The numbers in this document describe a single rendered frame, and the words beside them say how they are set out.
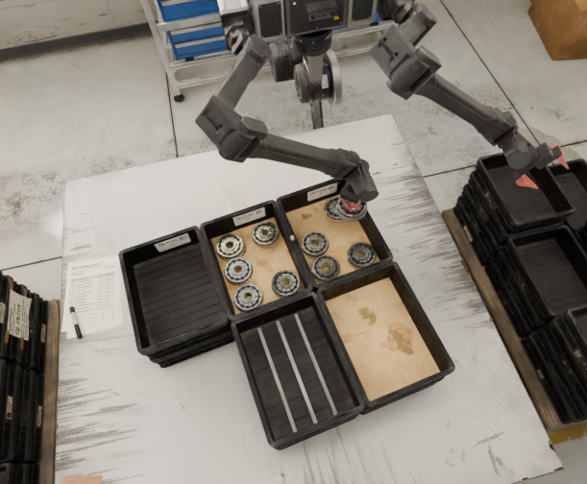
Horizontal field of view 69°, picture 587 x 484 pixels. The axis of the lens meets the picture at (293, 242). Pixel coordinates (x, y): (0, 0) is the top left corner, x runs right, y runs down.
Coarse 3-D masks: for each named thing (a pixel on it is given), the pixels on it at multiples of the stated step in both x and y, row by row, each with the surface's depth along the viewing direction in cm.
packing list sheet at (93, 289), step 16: (112, 256) 177; (80, 272) 174; (96, 272) 174; (112, 272) 173; (80, 288) 170; (96, 288) 170; (112, 288) 170; (64, 304) 167; (80, 304) 167; (96, 304) 167; (112, 304) 166; (64, 320) 164; (80, 320) 164; (96, 320) 164; (112, 320) 163
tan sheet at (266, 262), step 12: (252, 228) 166; (216, 240) 164; (252, 252) 161; (264, 252) 160; (276, 252) 160; (288, 252) 160; (252, 264) 158; (264, 264) 158; (276, 264) 158; (288, 264) 157; (264, 276) 156; (228, 288) 154; (264, 288) 153; (264, 300) 151; (240, 312) 149
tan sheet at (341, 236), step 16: (304, 208) 169; (320, 208) 169; (304, 224) 166; (320, 224) 165; (336, 224) 165; (352, 224) 165; (336, 240) 162; (352, 240) 161; (368, 240) 161; (336, 256) 158
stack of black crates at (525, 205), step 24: (480, 168) 206; (504, 168) 216; (480, 192) 211; (504, 192) 209; (528, 192) 209; (552, 192) 202; (456, 216) 242; (480, 216) 216; (504, 216) 197; (528, 216) 202; (552, 216) 190; (480, 240) 222; (504, 240) 204; (480, 264) 227
